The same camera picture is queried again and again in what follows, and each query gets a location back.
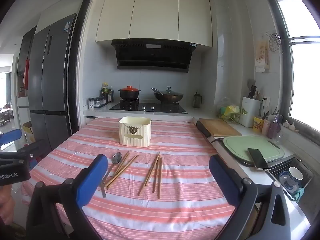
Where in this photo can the clear drinking glass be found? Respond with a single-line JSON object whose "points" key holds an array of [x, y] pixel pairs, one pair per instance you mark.
{"points": [[277, 137]]}

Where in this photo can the spice jar white label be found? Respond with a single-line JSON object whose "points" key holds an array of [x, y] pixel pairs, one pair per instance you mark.
{"points": [[91, 103]]}

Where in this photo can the dark sauce bottle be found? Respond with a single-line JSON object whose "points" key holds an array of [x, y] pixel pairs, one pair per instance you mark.
{"points": [[110, 95]]}

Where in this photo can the metal spoon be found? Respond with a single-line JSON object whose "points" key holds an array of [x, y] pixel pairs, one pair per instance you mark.
{"points": [[116, 158]]}

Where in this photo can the hanging printed food packet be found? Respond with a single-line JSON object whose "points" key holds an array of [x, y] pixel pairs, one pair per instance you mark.
{"points": [[262, 55]]}

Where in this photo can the black range hood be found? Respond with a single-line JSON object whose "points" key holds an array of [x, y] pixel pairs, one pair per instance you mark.
{"points": [[152, 55]]}

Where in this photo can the pink white striped tablecloth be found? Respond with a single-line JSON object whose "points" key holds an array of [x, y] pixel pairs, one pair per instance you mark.
{"points": [[175, 205]]}

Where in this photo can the wok with glass lid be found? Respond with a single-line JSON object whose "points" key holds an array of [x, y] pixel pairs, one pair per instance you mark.
{"points": [[168, 96]]}

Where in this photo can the garlic bulb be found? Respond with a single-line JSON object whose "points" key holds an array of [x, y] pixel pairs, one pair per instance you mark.
{"points": [[286, 124], [292, 126]]}

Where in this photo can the window with dark frame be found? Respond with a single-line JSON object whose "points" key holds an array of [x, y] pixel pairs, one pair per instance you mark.
{"points": [[300, 80]]}

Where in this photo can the wooden cutting board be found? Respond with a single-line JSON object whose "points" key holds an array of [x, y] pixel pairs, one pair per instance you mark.
{"points": [[220, 127]]}

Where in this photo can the white wall cabinet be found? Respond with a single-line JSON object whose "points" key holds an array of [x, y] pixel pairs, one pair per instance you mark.
{"points": [[155, 15]]}

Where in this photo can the black smartphone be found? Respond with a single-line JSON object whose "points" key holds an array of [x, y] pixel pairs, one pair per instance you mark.
{"points": [[258, 160]]}

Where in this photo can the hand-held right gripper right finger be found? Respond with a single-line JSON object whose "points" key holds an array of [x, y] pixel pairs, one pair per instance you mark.
{"points": [[222, 180]]}

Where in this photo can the white wall socket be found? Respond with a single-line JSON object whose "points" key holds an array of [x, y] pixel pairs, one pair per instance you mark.
{"points": [[266, 103]]}

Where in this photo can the purple bottle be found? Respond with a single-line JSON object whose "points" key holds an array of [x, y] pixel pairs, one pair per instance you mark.
{"points": [[273, 128]]}

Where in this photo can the teal cloth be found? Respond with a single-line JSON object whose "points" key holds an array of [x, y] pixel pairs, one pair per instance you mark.
{"points": [[298, 194]]}

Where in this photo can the white knife block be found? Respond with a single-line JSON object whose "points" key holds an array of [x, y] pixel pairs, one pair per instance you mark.
{"points": [[250, 112]]}

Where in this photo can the dark tall cabinet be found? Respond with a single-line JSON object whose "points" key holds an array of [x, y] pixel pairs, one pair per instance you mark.
{"points": [[23, 50]]}

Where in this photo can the cardboard box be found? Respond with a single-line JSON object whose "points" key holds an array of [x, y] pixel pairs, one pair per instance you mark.
{"points": [[28, 132]]}

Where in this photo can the grey refrigerator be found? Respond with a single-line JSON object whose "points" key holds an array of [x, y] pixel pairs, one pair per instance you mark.
{"points": [[52, 80]]}

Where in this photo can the dark glass jug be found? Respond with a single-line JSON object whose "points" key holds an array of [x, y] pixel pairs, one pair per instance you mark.
{"points": [[197, 101]]}

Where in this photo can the red cloth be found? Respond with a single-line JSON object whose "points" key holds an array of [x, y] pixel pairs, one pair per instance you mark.
{"points": [[26, 72]]}

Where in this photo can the yellow printed cup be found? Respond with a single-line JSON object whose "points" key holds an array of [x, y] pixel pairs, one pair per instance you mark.
{"points": [[258, 125]]}

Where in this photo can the steel sink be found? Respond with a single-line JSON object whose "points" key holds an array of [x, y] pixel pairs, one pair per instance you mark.
{"points": [[308, 177]]}

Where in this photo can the oil bottle yellow cap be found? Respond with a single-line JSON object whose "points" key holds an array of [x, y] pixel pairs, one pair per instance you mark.
{"points": [[105, 90]]}

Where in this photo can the clear spice jar set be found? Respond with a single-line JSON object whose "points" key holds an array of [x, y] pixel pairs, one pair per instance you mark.
{"points": [[100, 101]]}

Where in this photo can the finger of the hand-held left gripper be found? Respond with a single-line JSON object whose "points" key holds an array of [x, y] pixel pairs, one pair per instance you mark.
{"points": [[37, 148], [11, 134]]}

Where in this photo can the black gas hob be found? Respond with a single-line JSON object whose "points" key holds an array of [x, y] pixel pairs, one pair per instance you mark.
{"points": [[150, 108]]}

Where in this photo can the pink cup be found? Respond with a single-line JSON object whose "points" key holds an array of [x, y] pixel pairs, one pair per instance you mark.
{"points": [[266, 127]]}

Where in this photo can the wooden furniture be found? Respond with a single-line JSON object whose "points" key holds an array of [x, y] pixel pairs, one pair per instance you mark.
{"points": [[5, 115]]}

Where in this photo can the cream ribbed utensil holder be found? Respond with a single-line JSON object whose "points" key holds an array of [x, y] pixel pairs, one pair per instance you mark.
{"points": [[125, 135]]}

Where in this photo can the dark door frame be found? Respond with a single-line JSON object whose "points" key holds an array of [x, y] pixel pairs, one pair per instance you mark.
{"points": [[75, 80]]}

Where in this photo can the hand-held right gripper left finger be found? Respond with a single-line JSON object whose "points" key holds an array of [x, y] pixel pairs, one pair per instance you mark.
{"points": [[92, 180]]}

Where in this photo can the black clay pot red lid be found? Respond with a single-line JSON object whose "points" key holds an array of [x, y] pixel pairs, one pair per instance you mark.
{"points": [[129, 93]]}

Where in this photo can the yellow green plastic bag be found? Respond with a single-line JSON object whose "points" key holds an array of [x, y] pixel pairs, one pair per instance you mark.
{"points": [[230, 110]]}

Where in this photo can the green cutting board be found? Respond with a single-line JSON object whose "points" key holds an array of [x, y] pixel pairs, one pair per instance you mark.
{"points": [[245, 145]]}

